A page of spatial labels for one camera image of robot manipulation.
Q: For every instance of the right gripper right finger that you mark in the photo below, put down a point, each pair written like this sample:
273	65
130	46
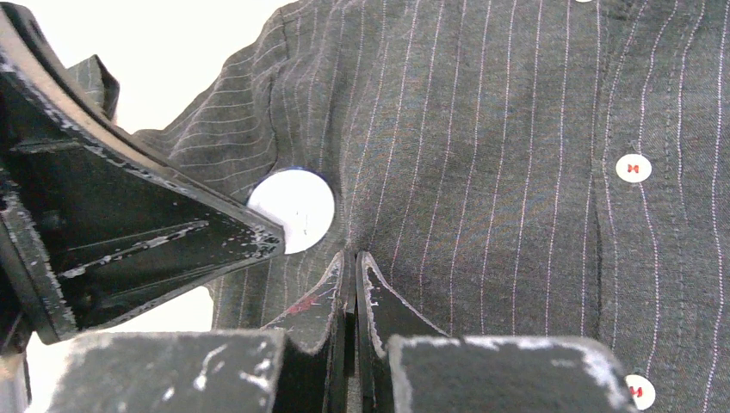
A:
381	313

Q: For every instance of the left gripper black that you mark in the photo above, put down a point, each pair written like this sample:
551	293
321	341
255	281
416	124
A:
87	240

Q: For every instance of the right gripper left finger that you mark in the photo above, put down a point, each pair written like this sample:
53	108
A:
312	376

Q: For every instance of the round blue button brooch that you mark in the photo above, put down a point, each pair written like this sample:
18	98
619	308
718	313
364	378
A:
298	200

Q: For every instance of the black pinstriped shirt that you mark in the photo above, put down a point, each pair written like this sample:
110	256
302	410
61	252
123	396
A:
527	168

